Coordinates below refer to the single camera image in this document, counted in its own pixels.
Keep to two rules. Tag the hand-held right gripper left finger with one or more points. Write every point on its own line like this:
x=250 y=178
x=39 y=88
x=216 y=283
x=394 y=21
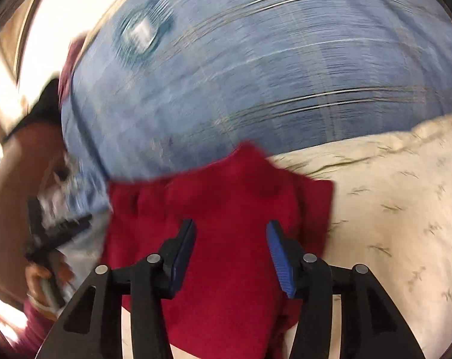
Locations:
x=183 y=256

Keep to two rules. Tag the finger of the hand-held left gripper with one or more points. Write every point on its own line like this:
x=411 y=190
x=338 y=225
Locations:
x=67 y=228

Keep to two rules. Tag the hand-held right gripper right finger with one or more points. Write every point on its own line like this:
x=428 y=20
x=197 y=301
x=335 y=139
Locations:
x=280 y=260

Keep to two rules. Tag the dark red knit garment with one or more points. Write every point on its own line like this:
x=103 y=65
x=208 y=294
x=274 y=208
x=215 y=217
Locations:
x=229 y=209

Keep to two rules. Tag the person's left forearm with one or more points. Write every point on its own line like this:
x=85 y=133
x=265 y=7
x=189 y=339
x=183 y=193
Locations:
x=37 y=325

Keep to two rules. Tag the person's left hand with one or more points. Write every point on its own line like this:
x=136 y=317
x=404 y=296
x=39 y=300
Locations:
x=37 y=276

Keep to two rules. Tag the black cloth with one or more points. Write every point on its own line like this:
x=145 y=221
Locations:
x=42 y=108

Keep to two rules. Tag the cream leaf print pillow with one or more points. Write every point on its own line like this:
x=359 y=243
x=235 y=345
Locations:
x=379 y=213

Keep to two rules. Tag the maroon cloth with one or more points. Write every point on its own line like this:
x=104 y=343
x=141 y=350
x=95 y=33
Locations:
x=67 y=71

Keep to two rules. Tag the blue plaid blanket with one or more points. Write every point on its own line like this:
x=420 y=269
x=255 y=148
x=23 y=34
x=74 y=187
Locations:
x=267 y=82

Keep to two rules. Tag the clear plastic packet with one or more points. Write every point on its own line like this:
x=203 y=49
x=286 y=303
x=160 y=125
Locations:
x=140 y=31

